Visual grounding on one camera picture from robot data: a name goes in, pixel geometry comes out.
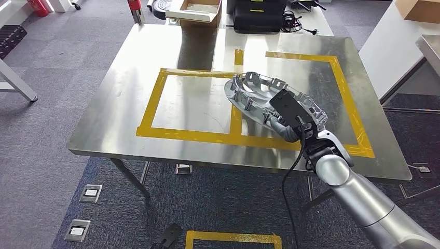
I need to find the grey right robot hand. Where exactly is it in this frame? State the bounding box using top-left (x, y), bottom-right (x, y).
top-left (269, 116), bottom-right (288, 134)

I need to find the grey plastic wheel cover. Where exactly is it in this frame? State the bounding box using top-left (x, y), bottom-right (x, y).
top-left (224, 71), bottom-right (327, 133)

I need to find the black robot torso part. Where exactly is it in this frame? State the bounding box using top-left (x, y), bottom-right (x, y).
top-left (150, 223), bottom-right (183, 249)

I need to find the stainless steel workbench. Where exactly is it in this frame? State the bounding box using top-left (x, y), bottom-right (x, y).
top-left (67, 23), bottom-right (413, 202)

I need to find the large yellow table tape rectangle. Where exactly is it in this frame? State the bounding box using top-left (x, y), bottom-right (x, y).
top-left (233, 49), bottom-right (375, 159)

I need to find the black equipment case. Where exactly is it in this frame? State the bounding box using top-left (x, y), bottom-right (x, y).
top-left (227, 0), bottom-right (287, 34)

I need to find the yellow floor tape square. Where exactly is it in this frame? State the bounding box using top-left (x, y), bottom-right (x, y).
top-left (185, 231), bottom-right (283, 249)

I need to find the small yellow table tape rectangle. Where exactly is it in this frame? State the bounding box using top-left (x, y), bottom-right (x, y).
top-left (136, 68), bottom-right (243, 143)

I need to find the open cardboard box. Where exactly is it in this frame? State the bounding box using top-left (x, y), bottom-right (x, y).
top-left (164, 0), bottom-right (223, 28)

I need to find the floor socket with plug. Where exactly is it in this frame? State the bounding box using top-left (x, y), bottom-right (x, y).
top-left (412, 162), bottom-right (437, 179)

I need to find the black round disc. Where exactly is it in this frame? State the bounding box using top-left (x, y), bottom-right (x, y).
top-left (151, 0), bottom-right (173, 20)

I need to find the stainless steel table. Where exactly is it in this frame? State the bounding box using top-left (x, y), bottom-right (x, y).
top-left (415, 34), bottom-right (440, 77)

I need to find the closed cardboard box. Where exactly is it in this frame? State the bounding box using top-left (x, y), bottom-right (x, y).
top-left (394, 0), bottom-right (440, 24)

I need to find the white base block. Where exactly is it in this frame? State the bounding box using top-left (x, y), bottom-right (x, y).
top-left (46, 0), bottom-right (73, 12)

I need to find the red fire extinguisher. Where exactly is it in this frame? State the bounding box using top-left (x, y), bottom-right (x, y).
top-left (26, 0), bottom-right (49, 17)

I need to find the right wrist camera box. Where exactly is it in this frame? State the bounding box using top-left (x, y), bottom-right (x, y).
top-left (269, 89), bottom-right (319, 138)

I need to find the black camera cable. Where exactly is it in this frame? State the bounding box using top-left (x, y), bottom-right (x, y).
top-left (282, 135), bottom-right (307, 249)

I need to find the black coiled cable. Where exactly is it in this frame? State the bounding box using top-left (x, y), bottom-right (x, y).
top-left (282, 10), bottom-right (319, 35)

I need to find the white desk dark frame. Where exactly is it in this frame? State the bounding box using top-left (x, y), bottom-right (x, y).
top-left (358, 0), bottom-right (440, 114)

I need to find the red metal post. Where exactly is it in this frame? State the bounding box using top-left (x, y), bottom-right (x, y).
top-left (127, 0), bottom-right (145, 25)

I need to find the white frame table leg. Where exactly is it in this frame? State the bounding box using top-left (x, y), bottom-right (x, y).
top-left (0, 58), bottom-right (38, 103)

